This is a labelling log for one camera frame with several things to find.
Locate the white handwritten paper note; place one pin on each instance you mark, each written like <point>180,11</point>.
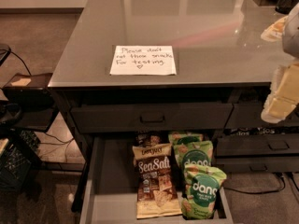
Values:
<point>143,61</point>

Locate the green dang chip bag middle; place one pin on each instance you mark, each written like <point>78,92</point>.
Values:
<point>194,153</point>

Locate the green dang chip bag front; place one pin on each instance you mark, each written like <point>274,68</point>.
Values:
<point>202,184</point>

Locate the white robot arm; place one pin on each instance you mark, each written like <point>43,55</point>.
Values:
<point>285,29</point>

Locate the open grey middle drawer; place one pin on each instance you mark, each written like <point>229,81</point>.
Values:
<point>111,189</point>

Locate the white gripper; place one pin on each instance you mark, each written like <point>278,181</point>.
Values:
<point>291,34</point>

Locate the brown sea salt chip bag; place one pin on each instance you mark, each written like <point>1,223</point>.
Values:
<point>157,195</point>

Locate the dark right middle drawer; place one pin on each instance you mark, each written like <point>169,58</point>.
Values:
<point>258,145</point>

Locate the dark snack bags right drawer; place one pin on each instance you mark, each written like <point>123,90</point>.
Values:
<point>264,131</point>

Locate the dark top drawer with handle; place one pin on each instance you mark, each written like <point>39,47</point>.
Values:
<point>150,117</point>

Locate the dark right upper drawer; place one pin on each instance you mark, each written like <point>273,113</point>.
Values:
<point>248,115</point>

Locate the black side table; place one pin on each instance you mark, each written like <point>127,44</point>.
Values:
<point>29,105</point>

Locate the green dang chip bag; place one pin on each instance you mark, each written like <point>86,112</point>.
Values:
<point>180,137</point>
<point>194,153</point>
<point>202,184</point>

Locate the dark right lower drawer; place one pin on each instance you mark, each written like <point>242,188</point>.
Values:
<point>265,164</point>

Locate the green dang chip bag rear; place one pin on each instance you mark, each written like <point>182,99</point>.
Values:
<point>180,137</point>

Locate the dark brown snack bag rear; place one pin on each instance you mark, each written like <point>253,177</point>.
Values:
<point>148,139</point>

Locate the black plastic crate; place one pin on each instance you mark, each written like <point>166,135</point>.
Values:
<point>16,159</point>

